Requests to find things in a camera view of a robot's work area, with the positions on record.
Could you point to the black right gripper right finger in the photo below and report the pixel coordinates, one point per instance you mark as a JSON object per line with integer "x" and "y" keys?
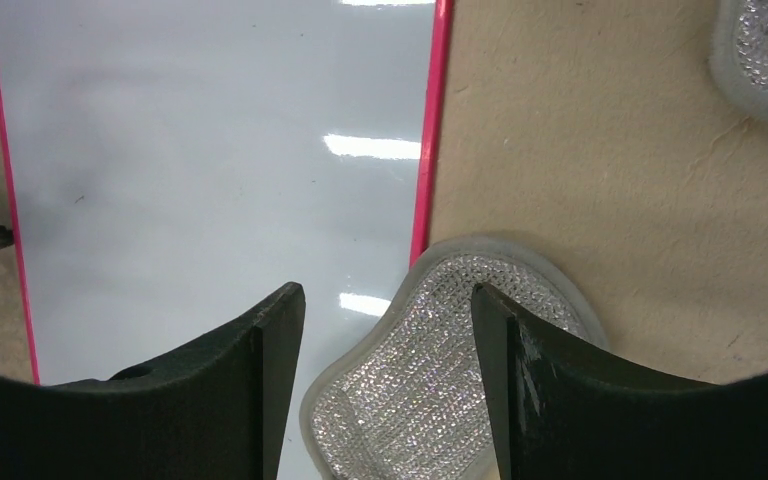
{"x": 562, "y": 408}

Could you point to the white board with pink rim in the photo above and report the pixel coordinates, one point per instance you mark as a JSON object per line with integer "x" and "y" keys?
{"x": 173, "y": 162}

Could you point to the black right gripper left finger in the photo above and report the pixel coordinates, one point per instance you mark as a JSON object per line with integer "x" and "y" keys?
{"x": 215, "y": 407}

